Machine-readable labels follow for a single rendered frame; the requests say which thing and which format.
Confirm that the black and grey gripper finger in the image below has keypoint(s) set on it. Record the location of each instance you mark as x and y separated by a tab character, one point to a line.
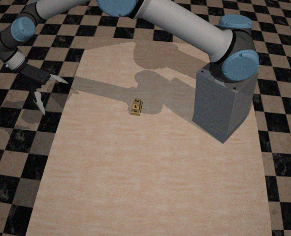
56	77
36	98

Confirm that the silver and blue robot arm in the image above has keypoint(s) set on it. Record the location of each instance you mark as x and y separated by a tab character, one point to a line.
230	47

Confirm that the tan wooden number cube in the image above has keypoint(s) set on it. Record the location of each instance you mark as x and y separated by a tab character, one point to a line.
135	108
137	101

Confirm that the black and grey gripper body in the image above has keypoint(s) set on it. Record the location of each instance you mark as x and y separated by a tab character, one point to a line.
25	81

